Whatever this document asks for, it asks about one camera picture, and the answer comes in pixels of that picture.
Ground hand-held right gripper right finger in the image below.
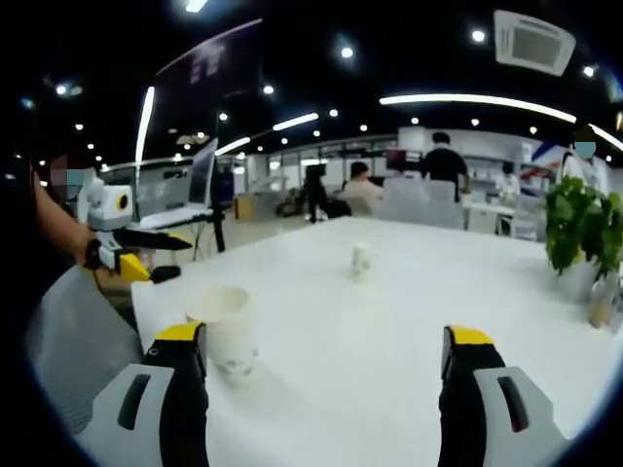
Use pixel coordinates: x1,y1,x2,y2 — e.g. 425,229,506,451
437,324,570,467

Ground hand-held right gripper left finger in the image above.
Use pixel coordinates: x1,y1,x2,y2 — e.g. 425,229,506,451
77,320,210,467

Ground green-print paper cup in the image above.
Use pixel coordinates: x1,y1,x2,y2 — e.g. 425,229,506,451
184,285,260,385

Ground small black device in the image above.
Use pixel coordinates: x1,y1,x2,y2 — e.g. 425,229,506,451
150,265,182,285

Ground black tripod stand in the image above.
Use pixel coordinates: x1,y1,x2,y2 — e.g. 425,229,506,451
193,208,228,254

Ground grey laptop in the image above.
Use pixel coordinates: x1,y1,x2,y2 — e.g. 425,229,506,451
138,138,220,230

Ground grey mesh office chair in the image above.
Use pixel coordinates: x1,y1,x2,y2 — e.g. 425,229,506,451
26,266,146,434

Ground straight ceiling light strip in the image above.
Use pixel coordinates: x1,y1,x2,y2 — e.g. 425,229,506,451
215,136,252,157
134,86,156,164
272,112,320,132

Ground brown cardboard box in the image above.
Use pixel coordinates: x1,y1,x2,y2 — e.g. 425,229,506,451
235,193,257,220

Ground white table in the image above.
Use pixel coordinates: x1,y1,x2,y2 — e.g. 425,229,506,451
130,216,619,467

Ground small brown jar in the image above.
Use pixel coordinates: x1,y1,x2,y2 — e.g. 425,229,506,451
588,279,613,328

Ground dark hanging banner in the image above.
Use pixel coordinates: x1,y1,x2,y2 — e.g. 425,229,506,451
155,18,264,147

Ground green potted plant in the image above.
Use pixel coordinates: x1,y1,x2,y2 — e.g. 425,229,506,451
543,174,623,303

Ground grey desk partition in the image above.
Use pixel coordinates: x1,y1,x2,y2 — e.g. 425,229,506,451
379,178,464,231

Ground dark red screen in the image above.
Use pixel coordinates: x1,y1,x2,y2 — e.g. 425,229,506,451
386,149,422,171

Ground red blue striped banner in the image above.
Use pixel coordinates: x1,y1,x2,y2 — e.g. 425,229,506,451
520,140,568,169

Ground round ceiling downlights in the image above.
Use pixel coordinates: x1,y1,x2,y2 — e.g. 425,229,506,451
18,28,614,162

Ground long curved light strip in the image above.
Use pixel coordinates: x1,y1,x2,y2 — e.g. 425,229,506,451
378,92,623,152

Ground white ceiling air vent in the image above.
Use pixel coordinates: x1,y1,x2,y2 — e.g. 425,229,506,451
494,9,578,78

